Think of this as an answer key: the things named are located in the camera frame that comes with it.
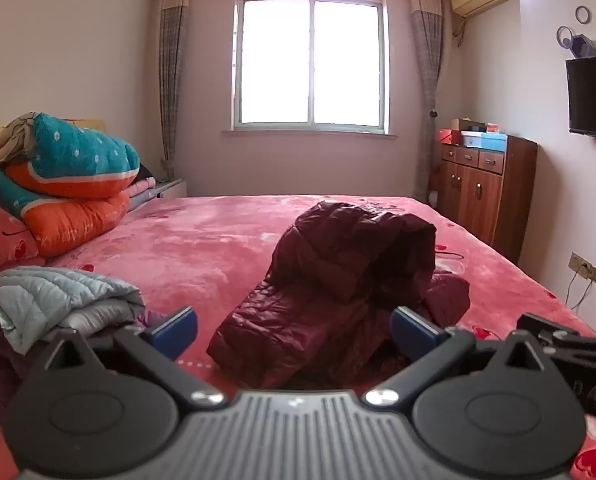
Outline orange folded quilt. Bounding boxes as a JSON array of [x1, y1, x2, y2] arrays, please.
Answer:
[[0, 167, 132, 259]]

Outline pink heart pillow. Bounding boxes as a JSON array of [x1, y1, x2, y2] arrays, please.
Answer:
[[0, 187, 47, 281]]

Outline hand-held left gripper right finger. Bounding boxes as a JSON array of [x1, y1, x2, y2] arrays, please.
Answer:
[[365, 306, 554, 407]]

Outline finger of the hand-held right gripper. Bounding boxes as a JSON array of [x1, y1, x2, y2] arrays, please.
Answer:
[[517, 312, 596, 359]]

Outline bed with pink blanket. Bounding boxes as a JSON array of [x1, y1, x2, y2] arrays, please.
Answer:
[[0, 194, 596, 480]]

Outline purple down jacket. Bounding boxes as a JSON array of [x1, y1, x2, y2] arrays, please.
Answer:
[[0, 309, 168, 427]]

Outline window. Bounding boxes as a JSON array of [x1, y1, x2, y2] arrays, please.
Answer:
[[222, 0, 399, 142]]

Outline white nightstand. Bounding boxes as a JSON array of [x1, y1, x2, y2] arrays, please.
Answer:
[[154, 178, 188, 199]]

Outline brown cardboard box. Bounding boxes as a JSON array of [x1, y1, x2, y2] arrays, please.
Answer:
[[450, 118, 489, 134]]

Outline grey checked curtain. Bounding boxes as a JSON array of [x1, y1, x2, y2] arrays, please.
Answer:
[[409, 0, 452, 202], [157, 0, 192, 182]]

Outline wooden cabinet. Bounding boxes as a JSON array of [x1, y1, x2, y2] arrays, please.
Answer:
[[437, 135, 538, 264]]

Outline teal dotted folded quilt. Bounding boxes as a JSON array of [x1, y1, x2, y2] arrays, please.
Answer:
[[0, 111, 142, 199]]

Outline blue wall ornament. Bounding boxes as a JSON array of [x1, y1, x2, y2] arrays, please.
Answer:
[[570, 34, 596, 59]]

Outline maroon down jacket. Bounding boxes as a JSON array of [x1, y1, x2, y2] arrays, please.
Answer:
[[207, 200, 471, 392]]

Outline black wall television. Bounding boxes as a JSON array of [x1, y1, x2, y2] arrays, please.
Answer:
[[565, 55, 596, 139]]

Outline black power cable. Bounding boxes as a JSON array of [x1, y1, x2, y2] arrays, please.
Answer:
[[565, 264, 595, 312]]

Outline air conditioner pipe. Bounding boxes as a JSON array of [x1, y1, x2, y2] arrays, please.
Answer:
[[451, 12, 467, 49]]

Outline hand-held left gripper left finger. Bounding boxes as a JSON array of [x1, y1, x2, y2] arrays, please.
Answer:
[[40, 306, 229, 408]]

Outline lavender folded garment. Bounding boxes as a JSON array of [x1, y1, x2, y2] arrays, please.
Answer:
[[127, 191, 157, 212]]

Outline grey down jacket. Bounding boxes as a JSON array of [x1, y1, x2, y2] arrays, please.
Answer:
[[0, 266, 146, 356]]

